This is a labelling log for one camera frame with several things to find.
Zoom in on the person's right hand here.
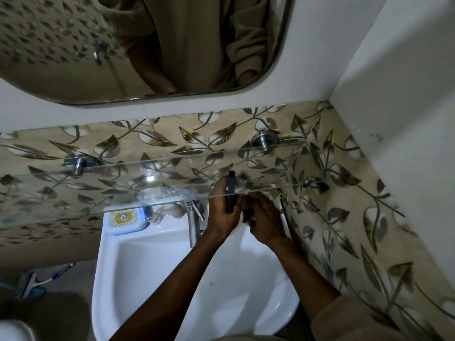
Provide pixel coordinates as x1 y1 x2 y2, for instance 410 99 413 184
245 192 288 247

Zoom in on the person's left hand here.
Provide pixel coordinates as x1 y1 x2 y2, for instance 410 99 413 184
207 175 246 239

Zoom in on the black stick-shaped tool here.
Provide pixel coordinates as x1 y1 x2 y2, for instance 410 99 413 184
226 170 237 214

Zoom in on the person's left forearm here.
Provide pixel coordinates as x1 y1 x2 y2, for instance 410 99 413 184
109 229 230 341

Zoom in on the person's right forearm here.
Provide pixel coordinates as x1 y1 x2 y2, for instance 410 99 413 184
272 238 342 318

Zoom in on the chrome faucet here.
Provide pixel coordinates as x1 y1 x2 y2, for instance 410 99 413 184
181 190 206 249

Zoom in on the blue soap box yellow label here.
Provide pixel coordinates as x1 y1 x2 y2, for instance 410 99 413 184
106 207 150 236

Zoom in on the clear glass shelf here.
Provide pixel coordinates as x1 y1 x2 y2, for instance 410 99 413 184
0 138 329 229

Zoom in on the white ceramic sink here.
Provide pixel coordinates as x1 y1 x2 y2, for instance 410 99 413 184
91 205 301 341

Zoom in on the beige sleeve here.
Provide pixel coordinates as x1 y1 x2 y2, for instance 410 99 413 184
310 295 406 341

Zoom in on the blue and white brush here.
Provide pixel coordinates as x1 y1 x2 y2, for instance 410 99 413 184
21 263 76 299

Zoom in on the white round object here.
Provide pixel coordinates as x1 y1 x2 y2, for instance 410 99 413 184
0 319 37 341

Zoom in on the metal shelf bracket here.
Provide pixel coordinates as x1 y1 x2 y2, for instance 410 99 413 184
63 155 98 176
251 130 280 153

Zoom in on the wall mirror with metal frame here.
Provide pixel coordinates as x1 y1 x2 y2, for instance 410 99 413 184
0 0 296 105

